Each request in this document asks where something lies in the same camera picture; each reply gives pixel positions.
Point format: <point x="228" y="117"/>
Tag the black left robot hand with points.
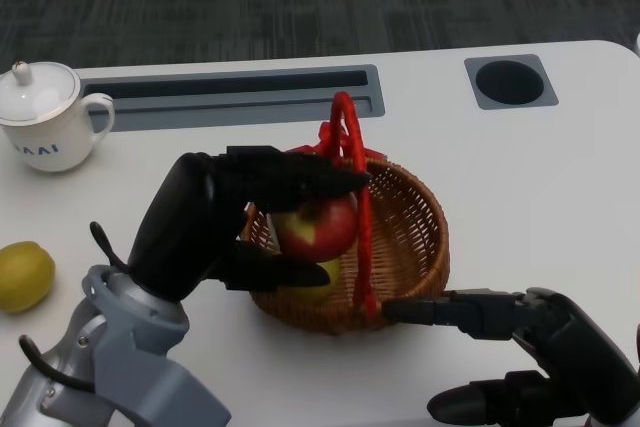
<point x="180" y="227"/>

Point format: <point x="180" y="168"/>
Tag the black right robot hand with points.
<point x="575" y="332"/>

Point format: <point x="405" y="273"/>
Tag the red apple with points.
<point x="325" y="232"/>

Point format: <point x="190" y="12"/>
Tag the red ribbon bow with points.
<point x="305" y="148"/>

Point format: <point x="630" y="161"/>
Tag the yellow-green apple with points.
<point x="320" y="294"/>

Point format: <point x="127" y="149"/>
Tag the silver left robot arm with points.
<point x="45" y="397"/>

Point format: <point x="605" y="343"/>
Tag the grey recessed table tray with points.
<point x="225" y="107"/>

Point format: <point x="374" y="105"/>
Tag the white ceramic cup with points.
<point x="50" y="142"/>

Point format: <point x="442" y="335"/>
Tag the yellow lemon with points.
<point x="25" y="277"/>

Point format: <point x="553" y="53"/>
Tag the white ceramic cup lid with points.
<point x="40" y="92"/>

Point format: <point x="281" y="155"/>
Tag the grey table cup holder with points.
<point x="510" y="82"/>

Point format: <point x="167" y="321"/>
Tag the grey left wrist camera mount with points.
<point x="150" y="377"/>

